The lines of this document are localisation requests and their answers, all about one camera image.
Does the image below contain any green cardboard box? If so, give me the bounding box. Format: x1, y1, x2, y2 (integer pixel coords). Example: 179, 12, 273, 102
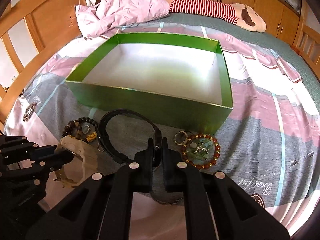
66, 32, 233, 134

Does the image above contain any dark bead gold charm bracelet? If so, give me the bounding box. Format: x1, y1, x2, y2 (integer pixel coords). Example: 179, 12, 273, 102
61, 116, 99, 144

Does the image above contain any striped plush doll pillow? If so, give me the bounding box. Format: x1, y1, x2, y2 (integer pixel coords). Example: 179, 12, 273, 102
166, 0, 267, 33

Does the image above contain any wooden bed headboard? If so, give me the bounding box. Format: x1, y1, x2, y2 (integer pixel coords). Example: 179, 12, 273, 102
1, 0, 85, 126

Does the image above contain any red bead jade bracelet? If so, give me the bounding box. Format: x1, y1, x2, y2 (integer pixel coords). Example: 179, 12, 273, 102
180, 132, 222, 170

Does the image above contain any wooden bed footboard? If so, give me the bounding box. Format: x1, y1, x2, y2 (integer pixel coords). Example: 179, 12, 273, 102
291, 23, 320, 80

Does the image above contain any small beaded sparkly ring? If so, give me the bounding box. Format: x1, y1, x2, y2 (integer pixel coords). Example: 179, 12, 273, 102
173, 130, 189, 146

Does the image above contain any white chunky wristwatch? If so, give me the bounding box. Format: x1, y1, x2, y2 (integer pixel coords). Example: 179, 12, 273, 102
54, 135, 98, 188

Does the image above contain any pink crumpled duvet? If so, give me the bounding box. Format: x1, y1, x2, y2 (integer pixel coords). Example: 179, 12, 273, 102
75, 0, 169, 38

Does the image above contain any black leather strap bracelet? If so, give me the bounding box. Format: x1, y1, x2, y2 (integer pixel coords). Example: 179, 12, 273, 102
98, 108, 163, 165

